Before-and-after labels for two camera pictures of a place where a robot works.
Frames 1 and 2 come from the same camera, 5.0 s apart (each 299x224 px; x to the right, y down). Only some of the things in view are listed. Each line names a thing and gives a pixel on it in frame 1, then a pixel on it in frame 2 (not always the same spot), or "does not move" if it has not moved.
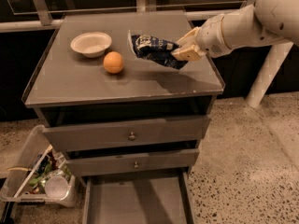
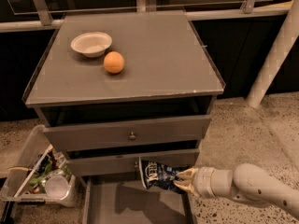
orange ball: [113, 62] does not move
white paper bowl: [92, 44] does not move
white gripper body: [209, 36] to [205, 181]
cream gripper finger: [190, 52] to [188, 187]
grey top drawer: [127, 133] does not move
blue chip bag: [156, 50] to [156, 175]
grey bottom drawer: [144, 199] does not move
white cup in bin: [57, 188] does not move
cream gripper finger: [190, 38] to [190, 173]
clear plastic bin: [39, 175] does not move
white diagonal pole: [266, 73] does not move
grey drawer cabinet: [143, 121] does not move
